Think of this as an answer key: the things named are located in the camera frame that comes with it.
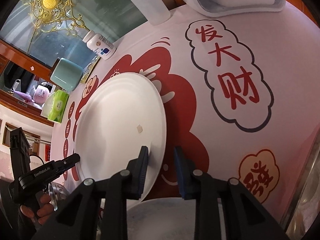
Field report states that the left hand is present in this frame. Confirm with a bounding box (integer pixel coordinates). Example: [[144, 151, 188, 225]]
[[20, 194, 54, 225]]

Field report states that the green tissue pack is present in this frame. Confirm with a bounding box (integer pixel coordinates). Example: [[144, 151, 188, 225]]
[[41, 89, 69, 123]]

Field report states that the mint green canister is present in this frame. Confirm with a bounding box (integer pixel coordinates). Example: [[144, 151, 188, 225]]
[[50, 57, 84, 92]]

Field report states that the printed tablecloth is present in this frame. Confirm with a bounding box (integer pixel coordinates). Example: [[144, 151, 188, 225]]
[[52, 4, 319, 223]]

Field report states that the pink toy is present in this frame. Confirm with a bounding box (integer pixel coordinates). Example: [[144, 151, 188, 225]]
[[30, 85, 50, 105]]

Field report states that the clear squeeze bottle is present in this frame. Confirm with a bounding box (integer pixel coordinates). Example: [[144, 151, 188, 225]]
[[130, 0, 171, 25]]

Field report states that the white pill bottle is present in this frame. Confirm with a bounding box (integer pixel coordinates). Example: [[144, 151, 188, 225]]
[[82, 30, 116, 60]]

